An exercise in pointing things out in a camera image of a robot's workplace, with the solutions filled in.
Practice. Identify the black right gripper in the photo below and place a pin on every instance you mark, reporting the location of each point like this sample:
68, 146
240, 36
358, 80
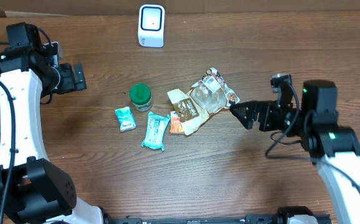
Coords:
263, 109

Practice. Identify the white barcode scanner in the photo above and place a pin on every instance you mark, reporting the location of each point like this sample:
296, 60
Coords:
151, 24

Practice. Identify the clear snack bag brown label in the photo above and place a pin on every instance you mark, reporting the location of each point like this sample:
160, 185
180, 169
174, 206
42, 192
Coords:
208, 96

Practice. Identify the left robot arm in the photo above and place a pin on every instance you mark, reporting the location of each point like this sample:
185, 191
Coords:
32, 189

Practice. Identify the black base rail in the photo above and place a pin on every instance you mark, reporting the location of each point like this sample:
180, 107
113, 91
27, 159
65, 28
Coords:
284, 215

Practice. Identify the orange tissue packet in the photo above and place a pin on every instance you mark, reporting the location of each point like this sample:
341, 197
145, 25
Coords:
175, 125

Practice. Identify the light teal wipes pack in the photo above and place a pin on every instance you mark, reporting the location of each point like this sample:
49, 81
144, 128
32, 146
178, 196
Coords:
156, 127

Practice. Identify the teal tissue packet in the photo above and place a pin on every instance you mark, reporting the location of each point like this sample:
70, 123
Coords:
125, 118

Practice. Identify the green lid jar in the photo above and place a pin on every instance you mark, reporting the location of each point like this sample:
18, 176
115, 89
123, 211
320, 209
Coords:
140, 96

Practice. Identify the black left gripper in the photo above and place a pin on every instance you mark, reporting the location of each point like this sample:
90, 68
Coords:
71, 84

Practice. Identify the cardboard back panel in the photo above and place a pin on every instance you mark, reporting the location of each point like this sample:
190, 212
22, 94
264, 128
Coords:
23, 8

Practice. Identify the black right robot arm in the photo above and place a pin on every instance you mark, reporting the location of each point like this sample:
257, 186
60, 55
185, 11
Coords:
333, 149

